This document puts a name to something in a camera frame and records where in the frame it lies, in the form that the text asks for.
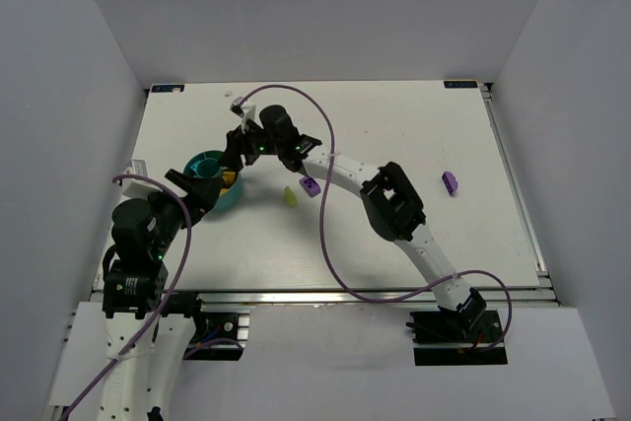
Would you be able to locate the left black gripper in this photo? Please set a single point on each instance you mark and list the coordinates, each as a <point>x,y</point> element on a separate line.
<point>180,194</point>

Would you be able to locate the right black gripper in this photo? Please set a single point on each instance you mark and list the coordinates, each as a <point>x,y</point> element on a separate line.
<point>245,146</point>

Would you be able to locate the teal blue lego brick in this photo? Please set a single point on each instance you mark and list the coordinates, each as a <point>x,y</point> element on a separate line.
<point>198,168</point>

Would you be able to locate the purple hollow lego brick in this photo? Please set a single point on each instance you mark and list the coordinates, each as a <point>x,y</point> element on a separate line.
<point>310,186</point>

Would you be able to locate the light green lego brick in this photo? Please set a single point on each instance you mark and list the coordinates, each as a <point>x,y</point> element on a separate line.
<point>289,197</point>

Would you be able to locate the purple curved lego brick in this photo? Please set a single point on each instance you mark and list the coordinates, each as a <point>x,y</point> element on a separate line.
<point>450,182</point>

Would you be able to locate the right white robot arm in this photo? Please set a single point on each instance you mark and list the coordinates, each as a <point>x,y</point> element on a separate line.
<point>393,207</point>

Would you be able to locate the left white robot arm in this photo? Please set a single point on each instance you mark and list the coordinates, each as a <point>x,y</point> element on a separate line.
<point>148,324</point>

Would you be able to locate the teal divided round container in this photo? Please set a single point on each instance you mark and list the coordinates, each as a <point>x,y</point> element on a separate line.
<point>229,197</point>

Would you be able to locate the left blue corner label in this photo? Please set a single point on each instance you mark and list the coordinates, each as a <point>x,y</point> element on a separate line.
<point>167,88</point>

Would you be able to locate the blue corner label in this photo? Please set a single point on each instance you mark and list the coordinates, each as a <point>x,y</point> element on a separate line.
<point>167,88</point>
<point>460,84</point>

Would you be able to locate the right blue corner label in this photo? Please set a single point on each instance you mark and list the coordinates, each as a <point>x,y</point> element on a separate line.
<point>460,84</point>

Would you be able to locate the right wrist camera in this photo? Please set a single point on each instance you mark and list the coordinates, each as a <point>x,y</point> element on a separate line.
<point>245,110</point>

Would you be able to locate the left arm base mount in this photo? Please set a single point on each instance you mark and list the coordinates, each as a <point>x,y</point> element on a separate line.
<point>215,334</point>

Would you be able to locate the aluminium table rail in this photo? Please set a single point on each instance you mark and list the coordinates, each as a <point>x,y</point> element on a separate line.
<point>543,294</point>

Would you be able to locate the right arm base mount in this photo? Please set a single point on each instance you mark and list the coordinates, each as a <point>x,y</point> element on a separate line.
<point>470,336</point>

